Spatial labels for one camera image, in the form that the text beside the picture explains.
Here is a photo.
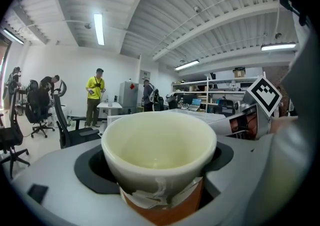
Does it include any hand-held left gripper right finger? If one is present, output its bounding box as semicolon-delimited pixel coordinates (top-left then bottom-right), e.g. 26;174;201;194
193;135;273;226

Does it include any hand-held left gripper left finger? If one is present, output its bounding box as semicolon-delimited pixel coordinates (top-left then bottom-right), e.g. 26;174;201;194
11;139;151;226

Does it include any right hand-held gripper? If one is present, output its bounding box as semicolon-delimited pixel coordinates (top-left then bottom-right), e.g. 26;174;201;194
208;76;283;140

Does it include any cream white cup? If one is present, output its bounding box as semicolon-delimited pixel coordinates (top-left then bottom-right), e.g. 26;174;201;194
100;111;218;226

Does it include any person's right forearm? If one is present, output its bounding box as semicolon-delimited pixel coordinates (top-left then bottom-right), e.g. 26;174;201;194
271;115;300;134

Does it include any black office chair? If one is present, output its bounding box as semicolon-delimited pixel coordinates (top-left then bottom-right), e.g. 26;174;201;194
51;79;101;150
217;98;236;117
24;79;56;138
0;87;31;179

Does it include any open laptop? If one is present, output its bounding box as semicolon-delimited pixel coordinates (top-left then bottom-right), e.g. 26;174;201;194
186;98;202;112

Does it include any white shelving unit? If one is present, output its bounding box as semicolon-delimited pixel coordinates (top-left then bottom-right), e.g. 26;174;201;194
171;71;266;114

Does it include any cardboard box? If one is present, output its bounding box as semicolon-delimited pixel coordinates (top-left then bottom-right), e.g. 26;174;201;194
232;67;247;79

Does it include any white ceiling tube light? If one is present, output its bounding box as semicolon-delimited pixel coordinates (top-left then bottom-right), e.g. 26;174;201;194
93;13;105;46
260;42;297;52
174;59;201;71
1;28;25;45

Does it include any white standing desk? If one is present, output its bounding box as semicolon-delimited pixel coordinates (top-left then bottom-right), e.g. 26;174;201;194
96;101;124;122

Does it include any gray refrigerator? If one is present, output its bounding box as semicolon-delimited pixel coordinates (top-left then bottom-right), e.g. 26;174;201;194
118;81;140;108

